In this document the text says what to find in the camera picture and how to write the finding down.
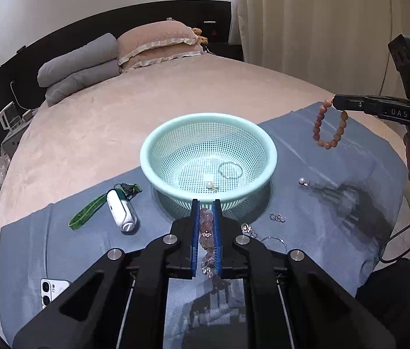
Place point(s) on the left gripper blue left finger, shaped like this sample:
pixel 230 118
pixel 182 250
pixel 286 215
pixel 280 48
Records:
pixel 195 235

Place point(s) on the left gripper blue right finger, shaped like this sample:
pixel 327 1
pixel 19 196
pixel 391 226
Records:
pixel 217 212

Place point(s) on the pearl stud in basket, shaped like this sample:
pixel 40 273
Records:
pixel 210 184

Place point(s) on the mint green plastic basket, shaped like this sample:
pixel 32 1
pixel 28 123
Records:
pixel 178 156

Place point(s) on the small crystal earring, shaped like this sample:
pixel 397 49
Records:
pixel 277 217

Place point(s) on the white handheld device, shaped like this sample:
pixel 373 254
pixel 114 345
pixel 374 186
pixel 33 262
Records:
pixel 122 210

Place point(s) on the large silver hoop bangle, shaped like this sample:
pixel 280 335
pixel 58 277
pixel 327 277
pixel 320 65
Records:
pixel 275 244

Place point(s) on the beige curtain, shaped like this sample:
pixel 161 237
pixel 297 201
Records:
pixel 338 45

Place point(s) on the blue denim cloth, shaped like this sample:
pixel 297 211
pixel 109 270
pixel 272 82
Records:
pixel 340 221

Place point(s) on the beige bed cover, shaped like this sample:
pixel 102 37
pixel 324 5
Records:
pixel 97 133

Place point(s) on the yellow plush toy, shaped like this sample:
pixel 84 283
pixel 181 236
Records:
pixel 203 41

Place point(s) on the pink ruffled pillow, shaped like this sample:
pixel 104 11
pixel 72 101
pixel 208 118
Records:
pixel 155 43

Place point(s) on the white phone butterfly case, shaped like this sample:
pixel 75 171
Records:
pixel 51 289

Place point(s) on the grey folded blanket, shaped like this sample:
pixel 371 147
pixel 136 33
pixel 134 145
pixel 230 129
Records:
pixel 86 66

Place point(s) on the grey nightstand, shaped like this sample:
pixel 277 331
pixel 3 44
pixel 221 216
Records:
pixel 16 128

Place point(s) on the black headboard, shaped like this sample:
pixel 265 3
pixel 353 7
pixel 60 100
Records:
pixel 18 74

